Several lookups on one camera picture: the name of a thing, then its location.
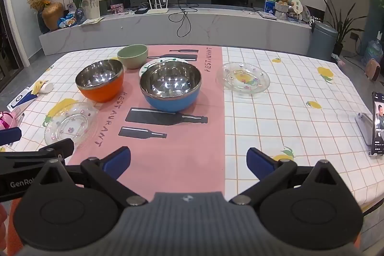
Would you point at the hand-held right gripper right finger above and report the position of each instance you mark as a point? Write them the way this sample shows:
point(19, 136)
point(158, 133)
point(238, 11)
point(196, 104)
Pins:
point(259, 164)

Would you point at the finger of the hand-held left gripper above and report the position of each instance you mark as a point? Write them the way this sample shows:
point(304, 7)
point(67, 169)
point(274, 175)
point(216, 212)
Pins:
point(10, 136)
point(61, 148)

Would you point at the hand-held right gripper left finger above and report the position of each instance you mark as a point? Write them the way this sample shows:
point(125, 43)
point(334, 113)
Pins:
point(118, 161)

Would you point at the clear glass plate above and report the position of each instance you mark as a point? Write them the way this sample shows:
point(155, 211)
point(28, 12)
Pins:
point(243, 79)
point(72, 124)

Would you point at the orange steel bowl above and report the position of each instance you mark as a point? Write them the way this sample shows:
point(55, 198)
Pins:
point(102, 94)

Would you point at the blue steel bowl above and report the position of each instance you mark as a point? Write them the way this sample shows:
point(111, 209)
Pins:
point(168, 103)

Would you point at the green ceramic bowl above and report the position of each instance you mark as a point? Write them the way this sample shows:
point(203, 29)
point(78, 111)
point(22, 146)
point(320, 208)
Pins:
point(132, 62)

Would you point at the white fruit-patterned plate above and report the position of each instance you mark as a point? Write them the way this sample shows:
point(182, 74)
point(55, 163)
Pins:
point(147, 64)

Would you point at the pink toy ball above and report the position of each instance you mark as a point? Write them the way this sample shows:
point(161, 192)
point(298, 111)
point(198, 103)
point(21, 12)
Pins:
point(6, 121)

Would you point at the blue and white box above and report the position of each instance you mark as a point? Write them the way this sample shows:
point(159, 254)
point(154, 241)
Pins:
point(22, 100)

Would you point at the white paper cup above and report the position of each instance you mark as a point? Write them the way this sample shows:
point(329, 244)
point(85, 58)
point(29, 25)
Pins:
point(48, 87)

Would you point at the pink bottle-print table mat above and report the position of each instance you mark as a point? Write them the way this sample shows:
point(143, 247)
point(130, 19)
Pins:
point(180, 154)

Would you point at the dark glass sliding door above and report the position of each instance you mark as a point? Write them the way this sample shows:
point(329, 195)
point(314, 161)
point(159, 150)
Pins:
point(9, 43)

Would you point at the black smartphone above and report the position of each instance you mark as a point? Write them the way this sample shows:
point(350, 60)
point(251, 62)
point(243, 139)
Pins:
point(378, 124)

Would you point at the blue snack packets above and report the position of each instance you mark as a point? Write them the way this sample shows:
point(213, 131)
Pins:
point(67, 22)

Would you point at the loose papers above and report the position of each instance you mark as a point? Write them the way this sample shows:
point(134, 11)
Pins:
point(91, 21)

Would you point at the grey trash can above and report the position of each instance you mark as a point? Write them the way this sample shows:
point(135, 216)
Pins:
point(322, 40)

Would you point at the potted plant in black pot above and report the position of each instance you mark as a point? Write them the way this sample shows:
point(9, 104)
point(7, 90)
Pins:
point(339, 49)

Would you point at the white printed holder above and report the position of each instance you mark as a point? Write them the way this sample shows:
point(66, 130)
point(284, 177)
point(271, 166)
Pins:
point(91, 8)

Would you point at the grey marble television bench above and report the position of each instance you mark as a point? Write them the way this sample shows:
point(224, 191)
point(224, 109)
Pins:
point(180, 31)

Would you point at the brown rounded appliance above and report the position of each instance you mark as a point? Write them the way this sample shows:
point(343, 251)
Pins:
point(373, 71)

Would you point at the pink photo card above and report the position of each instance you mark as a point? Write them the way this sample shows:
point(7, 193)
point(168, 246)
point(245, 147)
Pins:
point(117, 8)

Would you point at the black set-top box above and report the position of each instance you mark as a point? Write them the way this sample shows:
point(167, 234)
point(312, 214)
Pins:
point(141, 11)

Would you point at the white router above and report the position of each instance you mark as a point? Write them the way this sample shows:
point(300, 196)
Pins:
point(157, 10)

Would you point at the clear plastic bag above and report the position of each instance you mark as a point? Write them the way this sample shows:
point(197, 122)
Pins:
point(373, 52)

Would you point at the white round hand fan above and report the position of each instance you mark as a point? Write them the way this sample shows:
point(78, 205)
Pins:
point(296, 5)

